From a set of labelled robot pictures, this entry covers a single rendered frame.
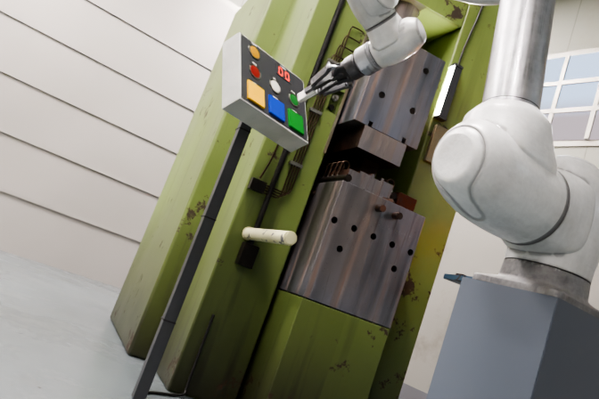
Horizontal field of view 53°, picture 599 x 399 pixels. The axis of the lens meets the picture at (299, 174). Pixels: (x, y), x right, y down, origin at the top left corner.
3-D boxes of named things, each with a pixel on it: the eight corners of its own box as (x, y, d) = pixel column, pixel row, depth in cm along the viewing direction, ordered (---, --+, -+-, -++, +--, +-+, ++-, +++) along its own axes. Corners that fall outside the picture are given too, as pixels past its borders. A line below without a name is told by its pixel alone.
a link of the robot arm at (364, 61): (386, 74, 177) (370, 83, 180) (382, 51, 181) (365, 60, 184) (370, 58, 170) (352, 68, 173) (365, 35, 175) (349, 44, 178)
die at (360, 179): (387, 203, 232) (394, 183, 234) (344, 184, 226) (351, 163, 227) (340, 205, 271) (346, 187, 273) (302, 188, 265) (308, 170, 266)
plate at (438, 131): (442, 167, 257) (453, 132, 260) (425, 159, 254) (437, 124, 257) (438, 168, 259) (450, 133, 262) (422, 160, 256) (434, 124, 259)
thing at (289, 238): (295, 249, 184) (300, 233, 185) (280, 243, 182) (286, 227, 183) (252, 242, 224) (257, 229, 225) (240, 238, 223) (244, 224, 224)
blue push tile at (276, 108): (285, 122, 196) (284, 103, 200) (270, 111, 191) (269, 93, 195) (281, 124, 197) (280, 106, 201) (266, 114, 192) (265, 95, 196)
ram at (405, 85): (433, 158, 241) (462, 70, 249) (354, 118, 229) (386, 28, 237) (381, 166, 280) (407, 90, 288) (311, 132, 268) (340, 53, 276)
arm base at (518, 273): (622, 331, 109) (628, 302, 110) (556, 297, 97) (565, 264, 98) (534, 310, 124) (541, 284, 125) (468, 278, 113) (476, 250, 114)
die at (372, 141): (399, 166, 235) (406, 145, 237) (357, 147, 229) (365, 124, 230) (351, 173, 274) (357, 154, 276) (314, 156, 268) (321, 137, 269)
